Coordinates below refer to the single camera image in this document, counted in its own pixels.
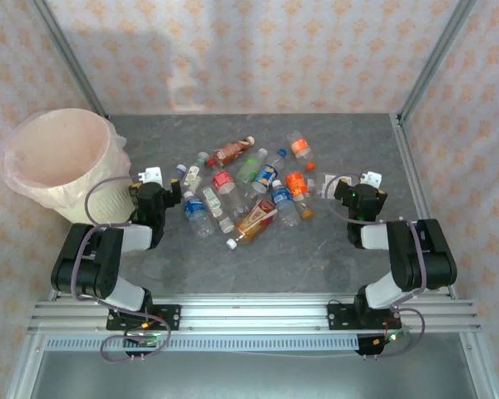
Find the clear plastic bottle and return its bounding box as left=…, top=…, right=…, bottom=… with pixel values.
left=318, top=172, right=355, bottom=201

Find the blue label water bottle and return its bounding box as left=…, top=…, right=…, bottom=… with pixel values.
left=269, top=179, right=303, bottom=228
left=181, top=190, right=215, bottom=239

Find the red label clear bottle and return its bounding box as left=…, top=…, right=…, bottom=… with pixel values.
left=207, top=156, right=250, bottom=213

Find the blue yellow label bottle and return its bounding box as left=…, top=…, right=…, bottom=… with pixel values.
left=251, top=148, right=288, bottom=195

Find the amber bottle red yellow label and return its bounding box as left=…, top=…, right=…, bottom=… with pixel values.
left=225, top=198, right=279, bottom=250

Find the cream plastic waste bin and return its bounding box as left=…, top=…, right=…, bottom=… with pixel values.
left=3, top=107, right=132, bottom=225

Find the bin with pink liner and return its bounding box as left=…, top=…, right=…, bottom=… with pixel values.
left=2, top=107, right=130, bottom=211

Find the white label green cap bottle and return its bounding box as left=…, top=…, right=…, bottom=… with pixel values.
left=181, top=151, right=211, bottom=195

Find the orange-brown tea bottle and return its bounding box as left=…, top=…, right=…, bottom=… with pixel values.
left=207, top=135, right=257, bottom=167

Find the green label clear bottle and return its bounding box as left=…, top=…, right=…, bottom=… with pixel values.
left=235, top=148, right=269, bottom=186

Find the small green circuit board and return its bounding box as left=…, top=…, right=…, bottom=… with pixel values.
left=124, top=330, right=160, bottom=348
left=369, top=330, right=411, bottom=348

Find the grey metal panel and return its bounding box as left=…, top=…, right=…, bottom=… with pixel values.
left=28, top=351, right=479, bottom=399

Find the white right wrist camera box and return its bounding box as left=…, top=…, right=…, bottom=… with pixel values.
left=359, top=170, right=383, bottom=187

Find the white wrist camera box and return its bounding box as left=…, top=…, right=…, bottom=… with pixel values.
left=359, top=170, right=383, bottom=187
left=137, top=165, right=164, bottom=184

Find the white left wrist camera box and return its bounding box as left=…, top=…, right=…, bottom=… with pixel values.
left=137, top=165, right=164, bottom=184

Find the aluminium side rail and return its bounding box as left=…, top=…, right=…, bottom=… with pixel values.
left=391, top=112, right=459, bottom=299

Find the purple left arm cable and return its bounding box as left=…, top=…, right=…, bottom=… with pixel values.
left=71, top=175, right=172, bottom=363

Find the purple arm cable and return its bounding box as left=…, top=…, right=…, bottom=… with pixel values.
left=324, top=173, right=427, bottom=359
left=71, top=175, right=172, bottom=363

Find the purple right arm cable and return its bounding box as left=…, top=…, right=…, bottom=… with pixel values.
left=324, top=173, right=427, bottom=359

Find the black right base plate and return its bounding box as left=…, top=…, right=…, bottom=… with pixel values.
left=327, top=303, right=400, bottom=332

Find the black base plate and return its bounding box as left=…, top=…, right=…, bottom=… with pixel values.
left=106, top=304, right=182, bottom=332
left=327, top=303, right=400, bottom=332

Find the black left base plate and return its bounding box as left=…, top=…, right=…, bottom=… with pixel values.
left=106, top=304, right=182, bottom=332

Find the aluminium front rail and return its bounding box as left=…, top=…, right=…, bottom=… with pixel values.
left=27, top=293, right=482, bottom=334

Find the aluminium frame post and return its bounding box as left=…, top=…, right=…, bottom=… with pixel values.
left=398, top=0, right=479, bottom=124
left=31, top=0, right=110, bottom=121

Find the grey slotted cable duct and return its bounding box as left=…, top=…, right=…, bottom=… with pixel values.
left=45, top=336, right=361, bottom=352

